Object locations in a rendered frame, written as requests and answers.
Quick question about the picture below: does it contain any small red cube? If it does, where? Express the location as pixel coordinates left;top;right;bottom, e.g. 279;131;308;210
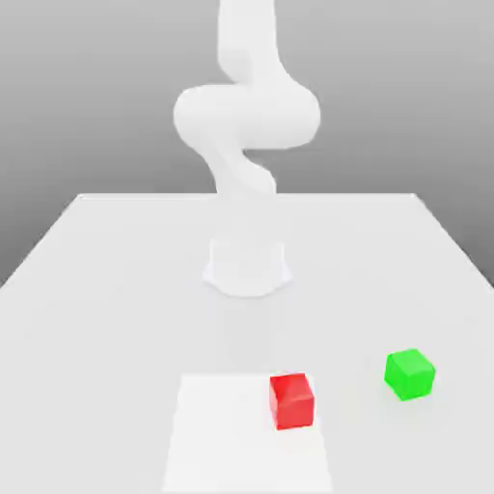
268;371;316;431

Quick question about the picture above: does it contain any small green cube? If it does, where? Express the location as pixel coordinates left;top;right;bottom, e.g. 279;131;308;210
383;347;437;402

